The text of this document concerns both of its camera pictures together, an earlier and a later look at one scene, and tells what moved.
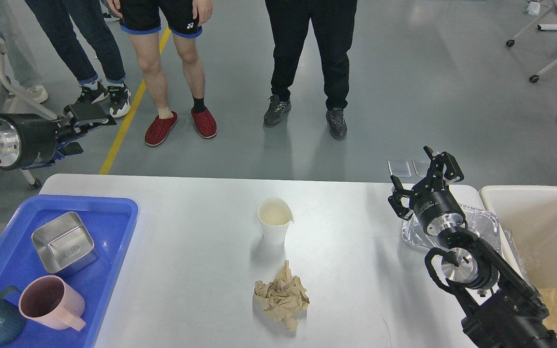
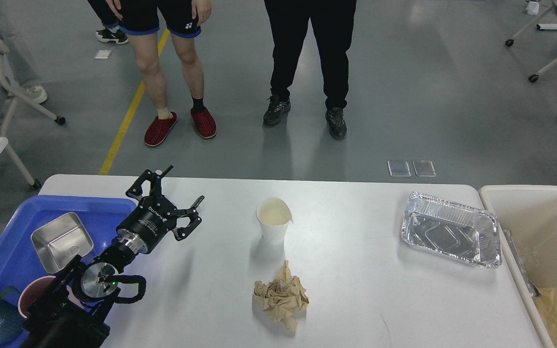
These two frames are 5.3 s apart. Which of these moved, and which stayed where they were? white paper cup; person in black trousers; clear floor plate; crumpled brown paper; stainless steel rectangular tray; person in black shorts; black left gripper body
Moved: black left gripper body
Stayed: stainless steel rectangular tray; white paper cup; person in black trousers; person in black shorts; crumpled brown paper; clear floor plate
